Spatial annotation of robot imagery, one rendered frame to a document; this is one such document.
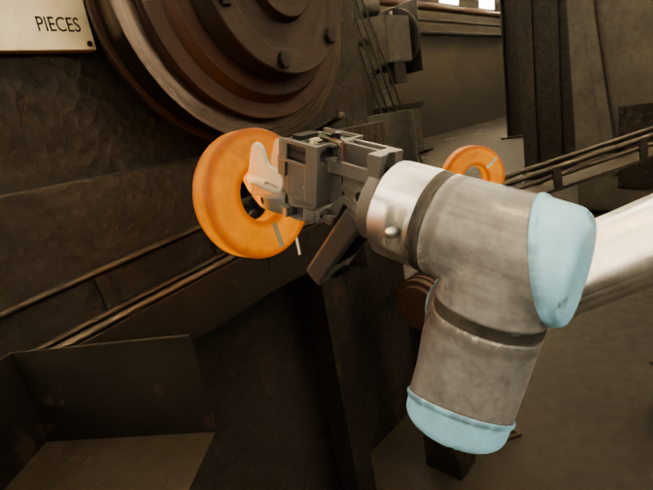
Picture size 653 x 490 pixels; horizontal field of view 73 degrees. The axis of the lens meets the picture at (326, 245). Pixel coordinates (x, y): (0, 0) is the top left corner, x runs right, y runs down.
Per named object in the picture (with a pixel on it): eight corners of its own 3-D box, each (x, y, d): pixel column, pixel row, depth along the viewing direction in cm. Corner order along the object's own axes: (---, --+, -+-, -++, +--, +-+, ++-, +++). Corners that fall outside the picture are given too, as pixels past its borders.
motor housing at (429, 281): (415, 471, 115) (388, 277, 101) (455, 421, 130) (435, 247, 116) (462, 492, 106) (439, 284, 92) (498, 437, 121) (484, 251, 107)
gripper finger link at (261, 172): (243, 132, 53) (298, 147, 47) (245, 180, 55) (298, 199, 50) (221, 136, 51) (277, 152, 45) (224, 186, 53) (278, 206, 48)
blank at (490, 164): (465, 223, 111) (472, 225, 108) (426, 179, 106) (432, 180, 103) (508, 177, 110) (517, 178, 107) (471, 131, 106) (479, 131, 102)
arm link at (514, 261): (546, 356, 30) (600, 213, 27) (392, 286, 37) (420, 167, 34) (576, 321, 37) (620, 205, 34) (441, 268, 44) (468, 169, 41)
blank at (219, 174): (169, 155, 48) (185, 152, 46) (270, 117, 58) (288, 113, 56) (221, 278, 54) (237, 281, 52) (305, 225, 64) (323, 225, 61)
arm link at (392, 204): (450, 249, 44) (395, 286, 38) (407, 234, 47) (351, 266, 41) (465, 160, 40) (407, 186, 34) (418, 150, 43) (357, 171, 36)
